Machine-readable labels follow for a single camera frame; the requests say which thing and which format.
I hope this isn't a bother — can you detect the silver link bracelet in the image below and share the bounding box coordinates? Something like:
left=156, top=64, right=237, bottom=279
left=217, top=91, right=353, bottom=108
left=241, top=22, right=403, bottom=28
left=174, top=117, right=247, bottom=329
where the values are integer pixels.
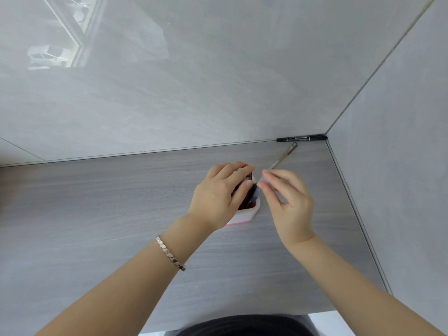
left=156, top=235, right=187, bottom=272

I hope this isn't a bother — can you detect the person's right hand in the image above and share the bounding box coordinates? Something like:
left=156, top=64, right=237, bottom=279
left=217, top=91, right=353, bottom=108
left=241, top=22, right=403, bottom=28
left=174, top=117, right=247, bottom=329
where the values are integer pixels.
left=256, top=169, right=315, bottom=247

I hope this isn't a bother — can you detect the person's left forearm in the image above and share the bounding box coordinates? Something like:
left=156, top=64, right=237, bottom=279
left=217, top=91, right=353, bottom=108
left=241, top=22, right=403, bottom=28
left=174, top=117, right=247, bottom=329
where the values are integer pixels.
left=35, top=214, right=215, bottom=336

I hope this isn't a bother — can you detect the clear ballpoint pen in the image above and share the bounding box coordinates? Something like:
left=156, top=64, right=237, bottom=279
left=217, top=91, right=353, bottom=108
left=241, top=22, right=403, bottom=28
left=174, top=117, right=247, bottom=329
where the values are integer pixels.
left=268, top=142, right=298, bottom=170

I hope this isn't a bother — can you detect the black marker pen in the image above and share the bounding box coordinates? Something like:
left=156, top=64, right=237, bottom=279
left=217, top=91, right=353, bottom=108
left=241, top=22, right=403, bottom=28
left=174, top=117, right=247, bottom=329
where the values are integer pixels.
left=276, top=135, right=328, bottom=142

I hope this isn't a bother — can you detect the person's left hand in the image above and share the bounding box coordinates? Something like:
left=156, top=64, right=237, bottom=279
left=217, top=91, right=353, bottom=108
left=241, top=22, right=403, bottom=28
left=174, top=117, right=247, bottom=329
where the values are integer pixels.
left=186, top=162, right=256, bottom=232

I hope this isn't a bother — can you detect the person's black garment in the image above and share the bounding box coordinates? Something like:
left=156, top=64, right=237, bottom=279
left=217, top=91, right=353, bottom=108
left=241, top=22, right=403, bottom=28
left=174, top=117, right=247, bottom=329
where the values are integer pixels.
left=175, top=314, right=315, bottom=336

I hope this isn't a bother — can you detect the dark red and black item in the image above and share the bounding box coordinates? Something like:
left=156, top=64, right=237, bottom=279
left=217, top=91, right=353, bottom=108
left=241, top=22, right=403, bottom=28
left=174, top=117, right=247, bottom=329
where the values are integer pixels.
left=231, top=164, right=258, bottom=210

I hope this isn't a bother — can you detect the white container with pink base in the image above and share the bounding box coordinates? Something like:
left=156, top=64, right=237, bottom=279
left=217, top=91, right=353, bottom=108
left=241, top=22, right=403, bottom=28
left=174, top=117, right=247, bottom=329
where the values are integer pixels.
left=226, top=171, right=262, bottom=227

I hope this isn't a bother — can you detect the person's right forearm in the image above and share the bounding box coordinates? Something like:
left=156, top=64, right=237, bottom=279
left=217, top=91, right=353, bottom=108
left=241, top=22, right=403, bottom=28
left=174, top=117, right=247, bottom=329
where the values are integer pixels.
left=285, top=234, right=445, bottom=336

